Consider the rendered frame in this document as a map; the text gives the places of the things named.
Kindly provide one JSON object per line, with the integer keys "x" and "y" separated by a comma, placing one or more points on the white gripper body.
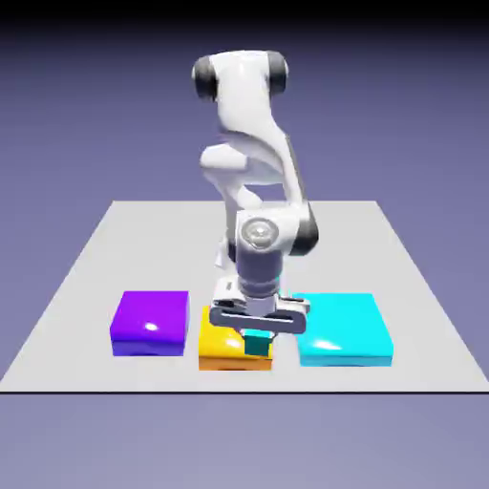
{"x": 259, "y": 320}

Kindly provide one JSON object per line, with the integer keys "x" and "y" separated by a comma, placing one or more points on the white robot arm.
{"x": 248, "y": 95}

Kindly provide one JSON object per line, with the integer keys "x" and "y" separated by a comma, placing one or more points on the large cyan box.
{"x": 344, "y": 332}

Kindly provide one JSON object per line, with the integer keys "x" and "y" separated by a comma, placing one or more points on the small teal cube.
{"x": 256, "y": 345}

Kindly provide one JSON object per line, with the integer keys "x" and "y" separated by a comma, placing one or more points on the large purple box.
{"x": 151, "y": 317}

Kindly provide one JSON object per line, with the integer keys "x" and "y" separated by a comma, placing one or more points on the large yellow box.
{"x": 219, "y": 344}

